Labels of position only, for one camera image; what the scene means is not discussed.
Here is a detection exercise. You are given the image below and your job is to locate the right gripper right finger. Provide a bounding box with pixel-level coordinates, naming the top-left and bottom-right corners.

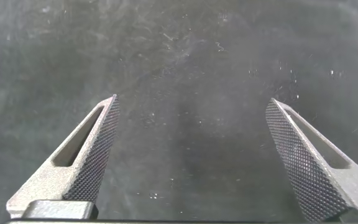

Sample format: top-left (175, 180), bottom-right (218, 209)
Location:
top-left (265, 97), bottom-right (358, 223)

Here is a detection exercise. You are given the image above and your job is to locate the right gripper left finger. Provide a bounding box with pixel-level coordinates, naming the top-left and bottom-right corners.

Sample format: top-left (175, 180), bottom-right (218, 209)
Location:
top-left (6, 94), bottom-right (121, 220)

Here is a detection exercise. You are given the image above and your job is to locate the black table cloth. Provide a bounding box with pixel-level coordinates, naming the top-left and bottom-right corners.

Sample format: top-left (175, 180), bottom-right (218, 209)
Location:
top-left (0, 0), bottom-right (358, 222)

